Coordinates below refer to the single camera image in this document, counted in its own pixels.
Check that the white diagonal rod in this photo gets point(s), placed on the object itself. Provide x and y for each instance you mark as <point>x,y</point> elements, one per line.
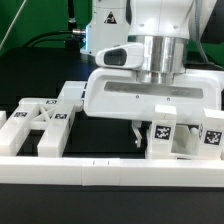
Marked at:
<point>12,24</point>

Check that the white U-shaped fence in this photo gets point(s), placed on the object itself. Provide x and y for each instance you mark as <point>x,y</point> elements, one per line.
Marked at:
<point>114,172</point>

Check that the white chair back frame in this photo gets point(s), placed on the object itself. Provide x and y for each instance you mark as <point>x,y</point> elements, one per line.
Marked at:
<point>54,117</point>

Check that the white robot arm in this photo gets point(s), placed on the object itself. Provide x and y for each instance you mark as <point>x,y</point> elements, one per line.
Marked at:
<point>145,66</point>

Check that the white chair seat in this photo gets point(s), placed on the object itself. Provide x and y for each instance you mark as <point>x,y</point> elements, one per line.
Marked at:
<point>182,144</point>

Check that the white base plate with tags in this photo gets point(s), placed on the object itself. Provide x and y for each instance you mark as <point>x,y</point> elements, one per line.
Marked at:
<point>73,90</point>

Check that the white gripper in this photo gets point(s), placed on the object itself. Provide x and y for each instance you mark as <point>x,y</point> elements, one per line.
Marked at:
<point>115,90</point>

